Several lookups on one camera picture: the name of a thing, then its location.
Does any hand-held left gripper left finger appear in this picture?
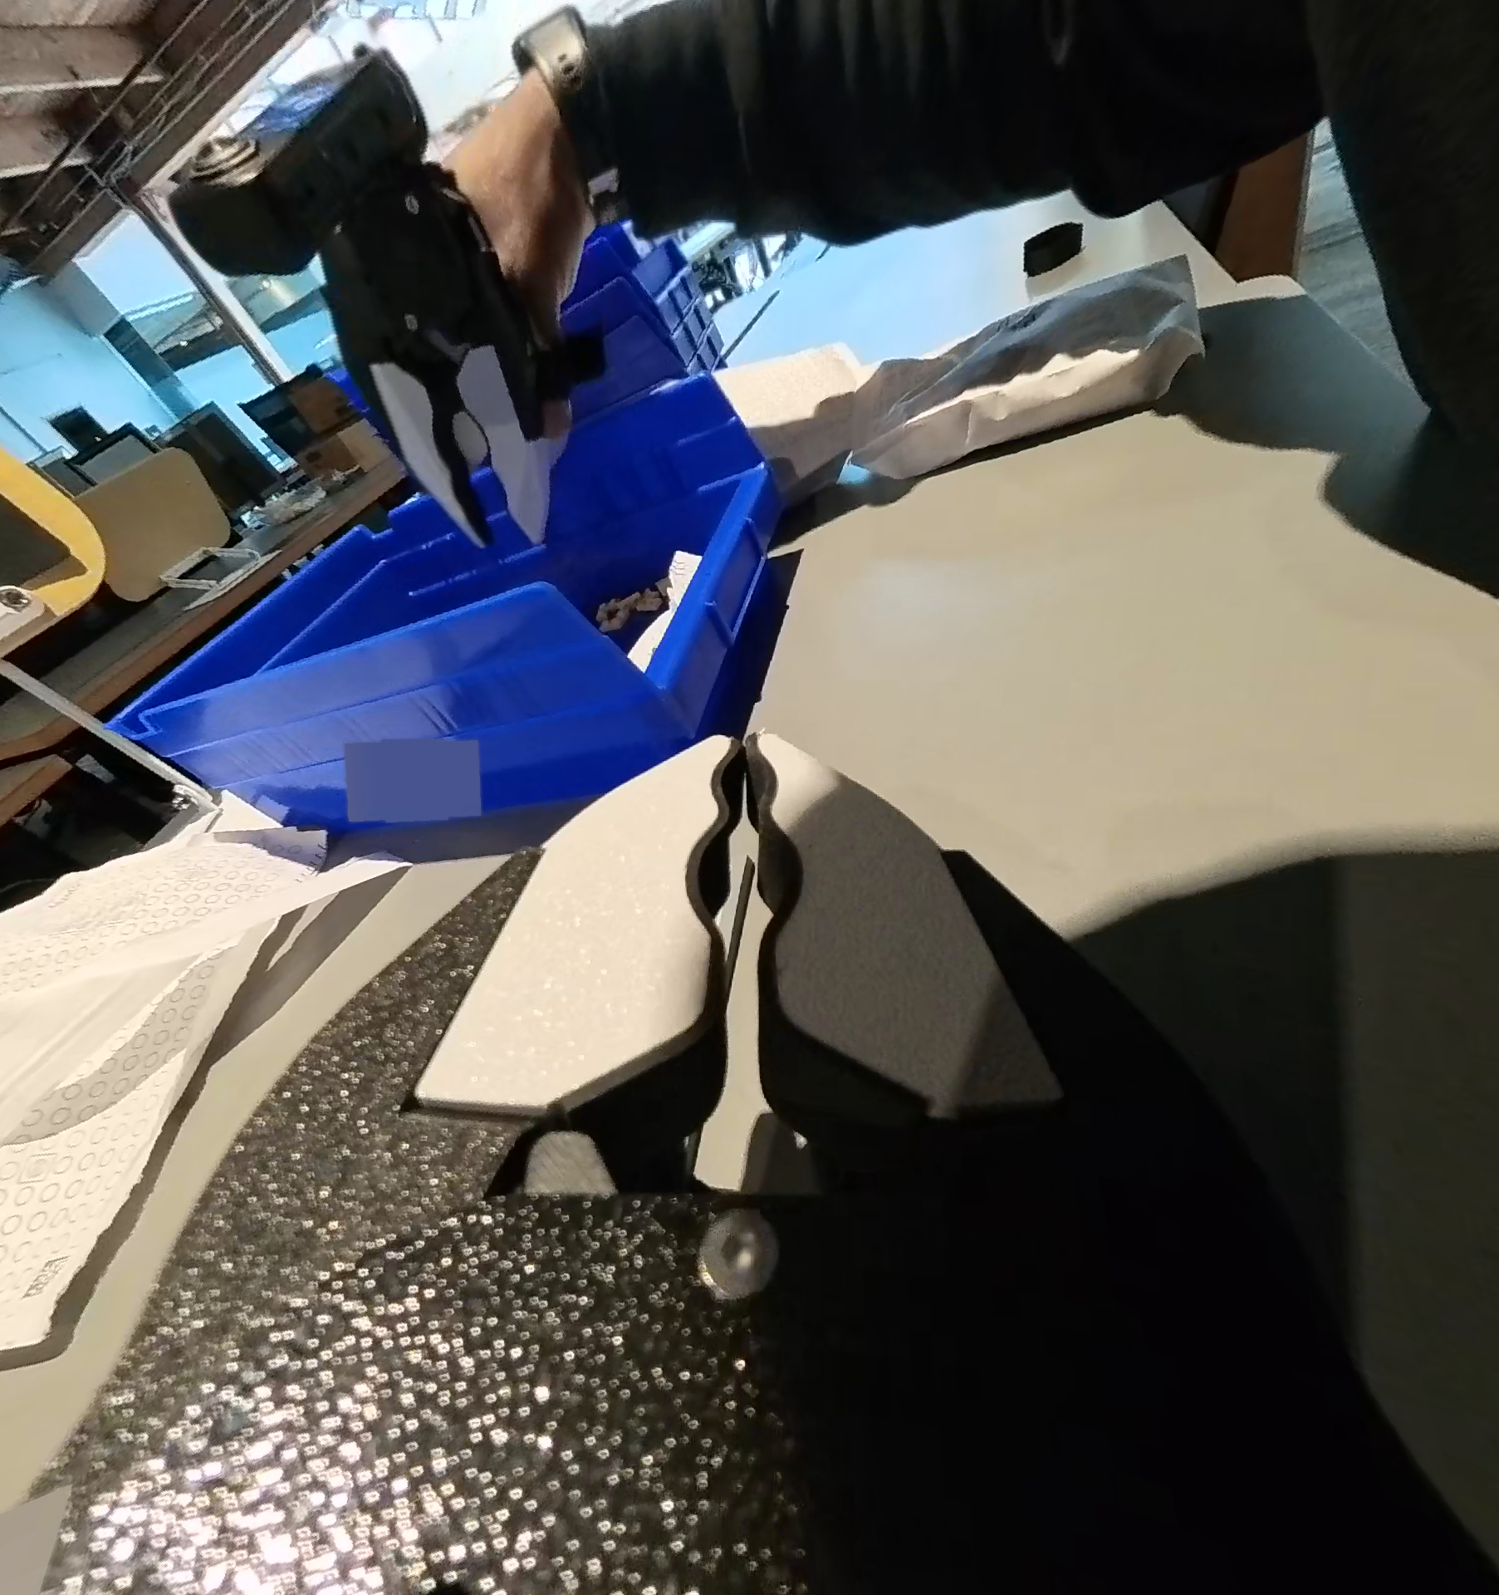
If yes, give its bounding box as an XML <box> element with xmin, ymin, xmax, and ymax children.
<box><xmin>413</xmin><ymin>735</ymin><xmax>752</xmax><ymax>1117</ymax></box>

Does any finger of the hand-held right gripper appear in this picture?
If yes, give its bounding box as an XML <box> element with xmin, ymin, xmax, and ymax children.
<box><xmin>456</xmin><ymin>344</ymin><xmax>572</xmax><ymax>546</ymax></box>
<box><xmin>370</xmin><ymin>360</ymin><xmax>498</xmax><ymax>553</ymax></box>

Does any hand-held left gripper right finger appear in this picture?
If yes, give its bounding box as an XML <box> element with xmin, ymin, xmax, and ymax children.
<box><xmin>745</xmin><ymin>731</ymin><xmax>1064</xmax><ymax>1120</ymax></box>

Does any blue plastic bin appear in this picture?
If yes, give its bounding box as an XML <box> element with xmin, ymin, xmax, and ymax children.
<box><xmin>108</xmin><ymin>372</ymin><xmax>786</xmax><ymax>826</ymax></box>

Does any person's right forearm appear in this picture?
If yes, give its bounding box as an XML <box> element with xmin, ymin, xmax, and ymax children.
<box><xmin>557</xmin><ymin>0</ymin><xmax>1337</xmax><ymax>251</ymax></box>

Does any beige desk divider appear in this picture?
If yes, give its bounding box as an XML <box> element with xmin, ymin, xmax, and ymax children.
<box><xmin>76</xmin><ymin>446</ymin><xmax>230</xmax><ymax>603</ymax></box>

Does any grey desk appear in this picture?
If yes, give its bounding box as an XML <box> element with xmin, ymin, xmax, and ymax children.
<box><xmin>0</xmin><ymin>194</ymin><xmax>1499</xmax><ymax>1595</ymax></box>

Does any person's right hand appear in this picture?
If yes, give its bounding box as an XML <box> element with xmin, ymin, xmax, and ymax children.
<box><xmin>432</xmin><ymin>78</ymin><xmax>601</xmax><ymax>356</ymax></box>

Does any black computer monitor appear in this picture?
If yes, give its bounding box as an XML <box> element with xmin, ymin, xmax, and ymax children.
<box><xmin>165</xmin><ymin>410</ymin><xmax>280</xmax><ymax>488</ymax></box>

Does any stack of blue bins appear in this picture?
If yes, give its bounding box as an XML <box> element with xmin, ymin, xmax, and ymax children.
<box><xmin>327</xmin><ymin>218</ymin><xmax>729</xmax><ymax>419</ymax></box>

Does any black wrist watch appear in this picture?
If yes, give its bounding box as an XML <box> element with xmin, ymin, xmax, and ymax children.
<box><xmin>510</xmin><ymin>6</ymin><xmax>595</xmax><ymax>102</ymax></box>

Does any grey metal bar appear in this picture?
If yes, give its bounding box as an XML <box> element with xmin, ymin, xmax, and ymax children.
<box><xmin>0</xmin><ymin>659</ymin><xmax>222</xmax><ymax>814</ymax></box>

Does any white printed paper bag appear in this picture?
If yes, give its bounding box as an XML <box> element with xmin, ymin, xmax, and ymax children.
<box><xmin>0</xmin><ymin>797</ymin><xmax>408</xmax><ymax>1366</ymax></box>

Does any plain white paper bag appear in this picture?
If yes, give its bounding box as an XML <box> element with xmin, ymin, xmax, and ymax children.
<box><xmin>848</xmin><ymin>256</ymin><xmax>1206</xmax><ymax>481</ymax></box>

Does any wooden pillar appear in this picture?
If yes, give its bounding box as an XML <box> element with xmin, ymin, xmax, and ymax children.
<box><xmin>1211</xmin><ymin>130</ymin><xmax>1315</xmax><ymax>285</ymax></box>

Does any person's black jacket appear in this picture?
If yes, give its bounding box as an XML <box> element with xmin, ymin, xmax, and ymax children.
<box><xmin>1304</xmin><ymin>0</ymin><xmax>1499</xmax><ymax>700</ymax></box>

